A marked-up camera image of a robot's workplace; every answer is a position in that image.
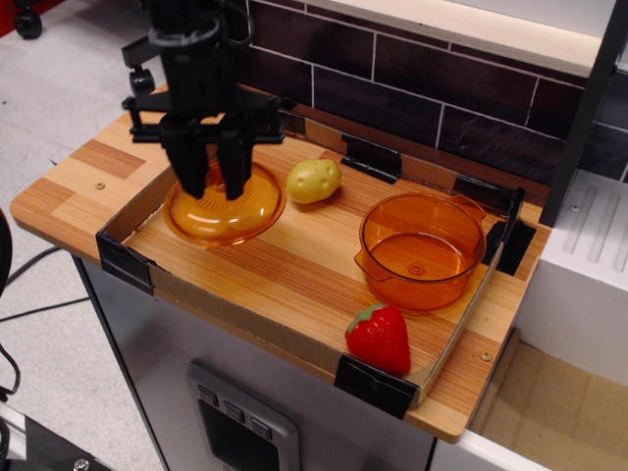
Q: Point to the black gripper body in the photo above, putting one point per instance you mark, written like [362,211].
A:
[195,79]

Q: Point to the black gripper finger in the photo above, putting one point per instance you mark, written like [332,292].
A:
[186,150]
[235,160]

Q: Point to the orange transparent pot lid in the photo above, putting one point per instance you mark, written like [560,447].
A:
[213,220]

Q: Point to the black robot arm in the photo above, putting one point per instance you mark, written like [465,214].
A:
[186,17]

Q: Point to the orange transparent plastic pot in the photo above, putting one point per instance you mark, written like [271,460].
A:
[418,251]

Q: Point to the black office chair base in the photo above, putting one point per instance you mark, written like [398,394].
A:
[135,55]

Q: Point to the yellow toy potato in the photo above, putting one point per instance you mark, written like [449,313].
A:
[312,181]

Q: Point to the red toy strawberry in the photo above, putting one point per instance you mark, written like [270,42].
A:
[378,336]

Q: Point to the grey toy oven panel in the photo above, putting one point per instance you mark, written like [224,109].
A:
[241,431]

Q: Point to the cardboard fence with black tape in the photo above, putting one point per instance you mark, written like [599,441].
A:
[293,290]

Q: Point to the white upper shelf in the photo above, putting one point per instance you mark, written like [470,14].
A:
[548,47]

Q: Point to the white toy sink unit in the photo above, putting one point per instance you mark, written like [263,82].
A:
[575,308]

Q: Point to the dark right upright post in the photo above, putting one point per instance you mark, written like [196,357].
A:
[611,49]

